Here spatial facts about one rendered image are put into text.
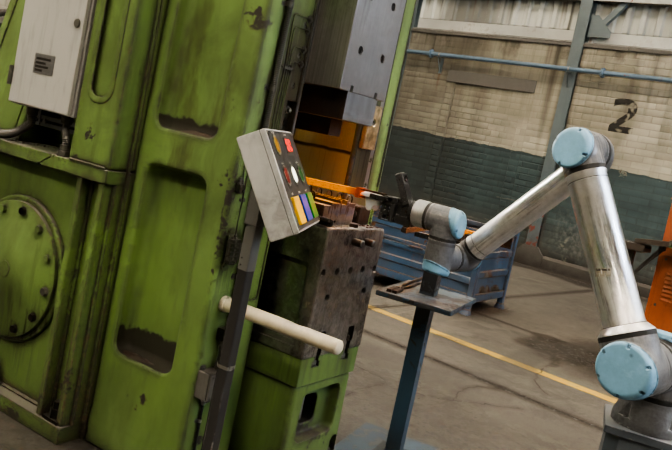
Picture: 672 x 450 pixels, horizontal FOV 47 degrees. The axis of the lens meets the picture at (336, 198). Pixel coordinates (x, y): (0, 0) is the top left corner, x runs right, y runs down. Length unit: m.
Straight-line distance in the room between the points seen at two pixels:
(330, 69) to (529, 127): 8.30
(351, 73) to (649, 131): 7.83
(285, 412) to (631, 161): 7.97
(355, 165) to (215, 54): 0.73
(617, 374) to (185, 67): 1.63
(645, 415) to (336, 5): 1.53
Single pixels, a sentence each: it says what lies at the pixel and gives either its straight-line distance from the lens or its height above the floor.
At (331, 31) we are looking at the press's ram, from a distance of 2.57.
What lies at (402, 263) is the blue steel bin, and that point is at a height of 0.25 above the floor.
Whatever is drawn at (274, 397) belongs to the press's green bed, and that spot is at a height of 0.31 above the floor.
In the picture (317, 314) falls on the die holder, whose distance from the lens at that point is 2.59.
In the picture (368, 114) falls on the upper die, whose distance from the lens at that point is 2.69.
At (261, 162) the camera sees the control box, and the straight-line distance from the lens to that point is 1.96.
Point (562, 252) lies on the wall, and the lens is 10.42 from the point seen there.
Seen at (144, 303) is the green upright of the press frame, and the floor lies 0.52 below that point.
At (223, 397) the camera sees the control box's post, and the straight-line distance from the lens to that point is 2.26.
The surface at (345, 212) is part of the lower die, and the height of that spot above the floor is 0.96.
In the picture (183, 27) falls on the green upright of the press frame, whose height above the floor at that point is 1.46.
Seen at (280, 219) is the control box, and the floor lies 0.98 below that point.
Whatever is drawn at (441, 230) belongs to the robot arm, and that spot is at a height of 0.99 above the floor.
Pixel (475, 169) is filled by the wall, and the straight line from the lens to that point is 11.05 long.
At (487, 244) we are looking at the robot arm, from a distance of 2.52.
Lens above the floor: 1.23
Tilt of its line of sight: 5 degrees down
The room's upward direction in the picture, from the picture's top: 12 degrees clockwise
